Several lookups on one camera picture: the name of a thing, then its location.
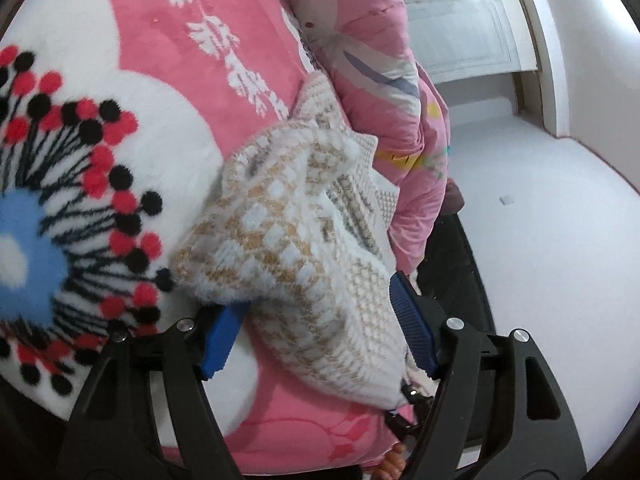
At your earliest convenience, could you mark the beige white checked knit garment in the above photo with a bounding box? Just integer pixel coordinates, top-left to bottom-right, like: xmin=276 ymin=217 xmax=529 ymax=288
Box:
xmin=171 ymin=72 xmax=430 ymax=411

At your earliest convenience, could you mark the person's hand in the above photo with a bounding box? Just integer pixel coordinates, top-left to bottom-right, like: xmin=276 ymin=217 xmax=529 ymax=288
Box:
xmin=371 ymin=443 xmax=407 ymax=480

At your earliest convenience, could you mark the pink floral bed blanket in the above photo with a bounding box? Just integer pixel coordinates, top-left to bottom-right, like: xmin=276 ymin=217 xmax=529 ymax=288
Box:
xmin=0 ymin=0 xmax=417 ymax=476

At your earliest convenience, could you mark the white wardrobe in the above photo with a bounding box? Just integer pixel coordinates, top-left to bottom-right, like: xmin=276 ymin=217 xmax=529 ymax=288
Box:
xmin=404 ymin=0 xmax=570 ymax=138

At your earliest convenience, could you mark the pink patterned quilt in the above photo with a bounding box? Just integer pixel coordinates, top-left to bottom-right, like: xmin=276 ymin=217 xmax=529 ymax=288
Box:
xmin=286 ymin=0 xmax=450 ymax=274

